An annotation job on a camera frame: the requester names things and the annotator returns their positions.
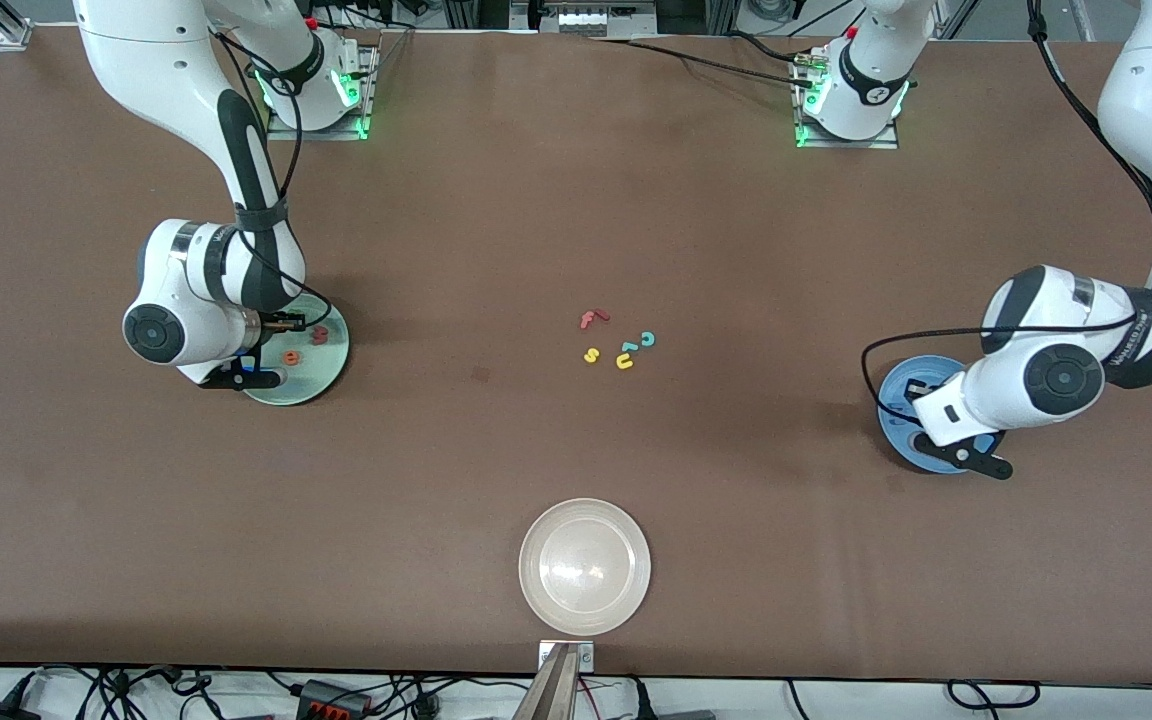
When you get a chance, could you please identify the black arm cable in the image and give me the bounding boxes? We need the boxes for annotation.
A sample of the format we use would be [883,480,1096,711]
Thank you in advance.
[860,0,1152,426]
[206,25,337,336]

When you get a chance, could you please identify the grey control box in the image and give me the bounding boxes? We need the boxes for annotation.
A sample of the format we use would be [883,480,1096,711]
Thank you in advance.
[534,0,659,39]

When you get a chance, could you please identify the blue plate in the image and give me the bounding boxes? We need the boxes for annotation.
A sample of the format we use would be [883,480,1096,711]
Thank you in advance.
[877,355,1003,475]

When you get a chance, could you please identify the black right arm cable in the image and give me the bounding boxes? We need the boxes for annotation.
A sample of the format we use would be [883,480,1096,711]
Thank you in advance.
[206,25,337,336]

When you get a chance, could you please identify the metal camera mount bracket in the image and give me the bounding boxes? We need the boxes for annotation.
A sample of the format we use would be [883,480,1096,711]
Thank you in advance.
[513,640,597,720]

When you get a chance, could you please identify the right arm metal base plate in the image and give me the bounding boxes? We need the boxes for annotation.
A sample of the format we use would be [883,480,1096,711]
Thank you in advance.
[266,42,380,142]

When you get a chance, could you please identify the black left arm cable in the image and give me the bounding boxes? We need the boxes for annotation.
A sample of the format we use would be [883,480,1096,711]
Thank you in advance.
[860,0,1152,426]

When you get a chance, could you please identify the aluminium frame post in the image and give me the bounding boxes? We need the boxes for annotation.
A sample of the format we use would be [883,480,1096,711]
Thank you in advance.
[0,0,34,51]

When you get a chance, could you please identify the black cable on table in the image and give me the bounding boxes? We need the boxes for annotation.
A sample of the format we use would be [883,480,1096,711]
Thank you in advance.
[586,35,819,89]

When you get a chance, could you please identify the beige plate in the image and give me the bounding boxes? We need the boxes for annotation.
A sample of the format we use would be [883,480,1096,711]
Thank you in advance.
[518,498,653,637]

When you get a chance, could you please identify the red and black connector box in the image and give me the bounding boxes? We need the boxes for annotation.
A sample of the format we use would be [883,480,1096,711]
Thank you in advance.
[296,679,373,720]

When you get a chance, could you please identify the pale green plate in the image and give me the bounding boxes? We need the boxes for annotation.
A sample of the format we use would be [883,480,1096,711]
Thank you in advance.
[239,294,350,407]

